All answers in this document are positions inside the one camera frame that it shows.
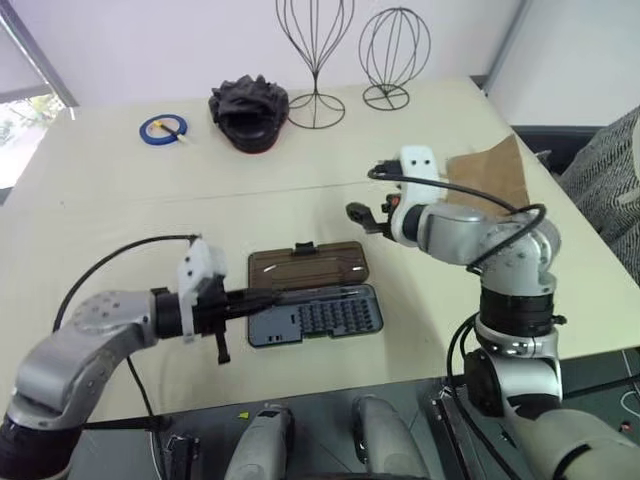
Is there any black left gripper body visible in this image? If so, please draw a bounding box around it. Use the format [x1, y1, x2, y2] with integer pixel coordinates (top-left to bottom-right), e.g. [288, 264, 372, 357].
[193, 274, 232, 366]

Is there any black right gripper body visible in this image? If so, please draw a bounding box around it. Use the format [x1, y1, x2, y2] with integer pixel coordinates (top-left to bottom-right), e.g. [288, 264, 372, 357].
[379, 192, 401, 240]

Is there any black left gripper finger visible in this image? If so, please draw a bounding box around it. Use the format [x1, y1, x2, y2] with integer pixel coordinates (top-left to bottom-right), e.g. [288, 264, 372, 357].
[227, 288, 282, 304]
[225, 301, 275, 318]

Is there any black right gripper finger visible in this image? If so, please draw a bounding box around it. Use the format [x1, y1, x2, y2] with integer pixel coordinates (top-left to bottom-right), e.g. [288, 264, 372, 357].
[346, 201, 387, 235]

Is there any brown-lidded screwdriver bit case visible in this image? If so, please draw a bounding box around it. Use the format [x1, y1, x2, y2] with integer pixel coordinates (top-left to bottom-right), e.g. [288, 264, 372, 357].
[246, 240, 385, 350]

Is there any brown cardboard piece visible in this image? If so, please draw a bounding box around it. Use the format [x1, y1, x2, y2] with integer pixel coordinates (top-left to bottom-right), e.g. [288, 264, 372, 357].
[446, 133, 531, 219]

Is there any grey rounded shell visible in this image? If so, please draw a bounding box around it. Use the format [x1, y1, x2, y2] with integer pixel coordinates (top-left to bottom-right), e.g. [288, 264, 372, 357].
[349, 395, 429, 480]
[227, 405, 297, 480]

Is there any black crumpled hat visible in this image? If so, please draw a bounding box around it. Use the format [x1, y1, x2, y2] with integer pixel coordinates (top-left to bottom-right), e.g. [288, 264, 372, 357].
[208, 74, 291, 155]

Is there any black seat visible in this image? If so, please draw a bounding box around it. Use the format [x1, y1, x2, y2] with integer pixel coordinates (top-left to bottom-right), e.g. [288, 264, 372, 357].
[512, 124, 601, 176]

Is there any yellow and black pen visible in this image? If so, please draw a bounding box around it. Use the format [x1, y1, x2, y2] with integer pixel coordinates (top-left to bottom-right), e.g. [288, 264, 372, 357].
[153, 119, 194, 144]

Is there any blue tape roll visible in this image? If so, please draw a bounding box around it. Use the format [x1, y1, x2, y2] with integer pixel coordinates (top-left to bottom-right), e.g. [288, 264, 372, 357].
[139, 114, 190, 148]

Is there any grey knitted cushion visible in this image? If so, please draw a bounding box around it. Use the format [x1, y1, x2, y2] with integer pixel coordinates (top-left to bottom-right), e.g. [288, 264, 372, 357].
[559, 104, 640, 256]

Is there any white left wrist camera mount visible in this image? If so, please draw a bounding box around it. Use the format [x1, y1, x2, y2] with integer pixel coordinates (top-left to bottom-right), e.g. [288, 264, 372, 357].
[175, 238, 229, 345]

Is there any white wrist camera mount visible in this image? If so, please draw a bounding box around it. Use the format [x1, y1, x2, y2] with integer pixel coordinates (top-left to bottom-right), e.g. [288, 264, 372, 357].
[391, 145, 451, 247]
[175, 238, 229, 345]

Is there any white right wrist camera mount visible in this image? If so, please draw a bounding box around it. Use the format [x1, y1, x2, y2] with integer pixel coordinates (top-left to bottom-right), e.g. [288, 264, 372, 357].
[391, 145, 451, 247]

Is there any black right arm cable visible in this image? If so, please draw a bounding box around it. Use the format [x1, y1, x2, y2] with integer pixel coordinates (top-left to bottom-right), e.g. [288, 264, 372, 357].
[368, 159, 547, 274]

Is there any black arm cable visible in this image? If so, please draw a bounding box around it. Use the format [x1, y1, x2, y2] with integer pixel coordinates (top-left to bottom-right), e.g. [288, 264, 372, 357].
[52, 233, 204, 421]
[368, 159, 547, 274]

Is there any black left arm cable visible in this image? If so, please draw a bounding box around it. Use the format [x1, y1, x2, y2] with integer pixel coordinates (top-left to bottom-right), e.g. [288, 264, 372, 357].
[52, 233, 204, 421]

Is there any round black wire hat stand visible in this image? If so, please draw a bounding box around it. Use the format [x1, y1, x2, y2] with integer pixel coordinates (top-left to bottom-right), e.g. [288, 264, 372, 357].
[358, 7, 432, 110]

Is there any tall black wire hat stand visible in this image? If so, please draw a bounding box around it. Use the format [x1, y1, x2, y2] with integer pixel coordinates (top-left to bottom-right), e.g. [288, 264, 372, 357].
[275, 0, 347, 130]

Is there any black right shoulder cable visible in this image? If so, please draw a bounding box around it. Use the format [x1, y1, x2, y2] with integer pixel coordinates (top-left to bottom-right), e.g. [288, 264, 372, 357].
[446, 313, 484, 399]

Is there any black metal bracket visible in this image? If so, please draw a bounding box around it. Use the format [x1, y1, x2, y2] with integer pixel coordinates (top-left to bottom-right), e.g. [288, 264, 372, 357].
[428, 384, 506, 480]

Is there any grey window frame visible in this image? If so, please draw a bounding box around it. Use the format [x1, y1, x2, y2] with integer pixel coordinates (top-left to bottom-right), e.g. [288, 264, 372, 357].
[0, 0, 80, 121]

